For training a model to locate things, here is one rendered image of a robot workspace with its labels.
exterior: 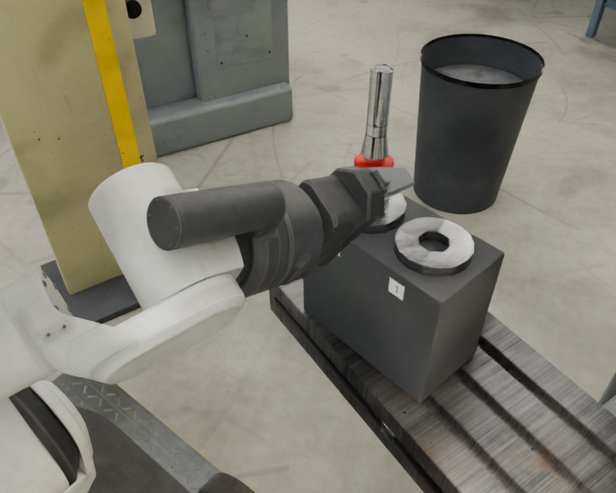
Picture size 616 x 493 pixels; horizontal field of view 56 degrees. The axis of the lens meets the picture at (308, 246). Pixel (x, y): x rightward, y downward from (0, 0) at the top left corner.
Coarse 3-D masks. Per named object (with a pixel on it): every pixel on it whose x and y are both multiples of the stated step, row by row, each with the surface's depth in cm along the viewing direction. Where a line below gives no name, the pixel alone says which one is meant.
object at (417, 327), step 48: (384, 240) 68; (432, 240) 68; (480, 240) 68; (336, 288) 75; (384, 288) 67; (432, 288) 63; (480, 288) 67; (384, 336) 72; (432, 336) 65; (432, 384) 73
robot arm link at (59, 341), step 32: (32, 288) 36; (192, 288) 37; (224, 288) 38; (32, 320) 36; (64, 320) 36; (128, 320) 36; (160, 320) 36; (192, 320) 37; (224, 320) 41; (32, 352) 36; (64, 352) 35; (96, 352) 35; (128, 352) 36; (160, 352) 39
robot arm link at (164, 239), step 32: (96, 192) 40; (128, 192) 39; (160, 192) 40; (192, 192) 37; (224, 192) 38; (256, 192) 40; (128, 224) 39; (160, 224) 36; (192, 224) 35; (224, 224) 37; (256, 224) 40; (128, 256) 39; (160, 256) 38; (192, 256) 38; (224, 256) 40; (256, 256) 43; (160, 288) 38; (256, 288) 44
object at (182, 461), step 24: (72, 384) 139; (96, 384) 139; (96, 408) 134; (120, 408) 134; (144, 408) 134; (144, 432) 130; (168, 432) 130; (168, 456) 126; (192, 456) 126; (192, 480) 121
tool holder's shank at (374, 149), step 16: (384, 64) 61; (384, 80) 60; (384, 96) 61; (368, 112) 63; (384, 112) 62; (368, 128) 64; (384, 128) 64; (368, 144) 65; (384, 144) 65; (368, 160) 67
